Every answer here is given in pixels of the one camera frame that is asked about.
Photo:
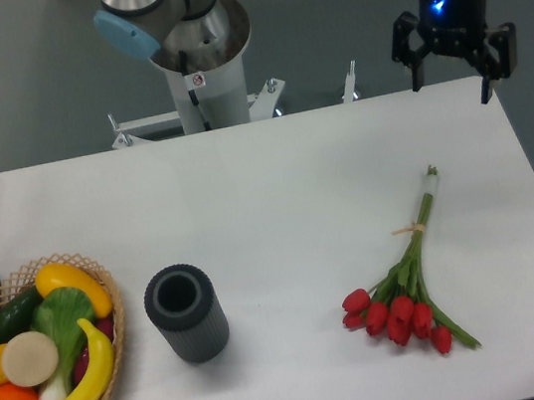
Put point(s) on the green cucumber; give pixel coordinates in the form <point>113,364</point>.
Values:
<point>17,314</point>

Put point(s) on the woven wicker basket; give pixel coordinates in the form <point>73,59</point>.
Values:
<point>23,278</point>

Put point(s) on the dark grey ribbed vase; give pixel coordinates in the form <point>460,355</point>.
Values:
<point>181,303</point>

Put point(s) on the dark red vegetable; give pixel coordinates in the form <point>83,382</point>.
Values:
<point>106,326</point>

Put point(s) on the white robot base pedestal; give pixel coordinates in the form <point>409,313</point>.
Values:
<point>204,101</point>

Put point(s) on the yellow banana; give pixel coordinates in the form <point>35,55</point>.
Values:
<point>100,367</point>

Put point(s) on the red tulip bouquet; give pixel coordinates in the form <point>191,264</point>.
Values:
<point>400,304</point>

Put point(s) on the green bok choy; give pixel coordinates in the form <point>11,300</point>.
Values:
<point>57,317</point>

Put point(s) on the beige round disc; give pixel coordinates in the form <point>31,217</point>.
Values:
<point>29,359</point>

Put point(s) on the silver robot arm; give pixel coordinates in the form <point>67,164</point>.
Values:
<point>198,45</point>

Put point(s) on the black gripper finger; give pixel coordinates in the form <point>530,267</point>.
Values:
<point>495,59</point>
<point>402,52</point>

